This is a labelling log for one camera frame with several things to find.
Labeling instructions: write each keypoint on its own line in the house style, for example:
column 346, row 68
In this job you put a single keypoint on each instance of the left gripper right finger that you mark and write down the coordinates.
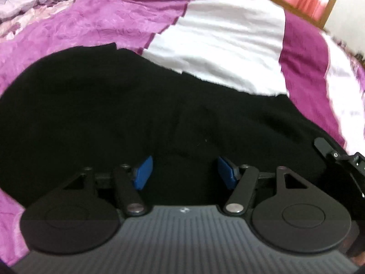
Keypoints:
column 299, row 218

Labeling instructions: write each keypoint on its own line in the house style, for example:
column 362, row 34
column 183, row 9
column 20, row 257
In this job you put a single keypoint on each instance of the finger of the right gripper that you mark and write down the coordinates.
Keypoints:
column 352, row 165

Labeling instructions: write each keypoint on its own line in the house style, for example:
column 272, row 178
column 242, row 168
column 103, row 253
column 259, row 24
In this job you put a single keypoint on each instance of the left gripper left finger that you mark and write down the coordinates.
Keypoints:
column 86, row 211

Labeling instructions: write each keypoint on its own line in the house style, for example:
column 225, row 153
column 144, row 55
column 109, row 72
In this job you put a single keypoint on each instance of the black garment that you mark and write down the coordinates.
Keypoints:
column 101, row 107

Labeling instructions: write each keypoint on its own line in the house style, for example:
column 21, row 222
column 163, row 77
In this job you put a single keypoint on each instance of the wooden side shelf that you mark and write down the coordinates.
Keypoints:
column 337, row 22

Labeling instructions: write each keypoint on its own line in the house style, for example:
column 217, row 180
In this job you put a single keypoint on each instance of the purple white striped bedspread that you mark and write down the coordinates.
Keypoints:
column 250, row 46

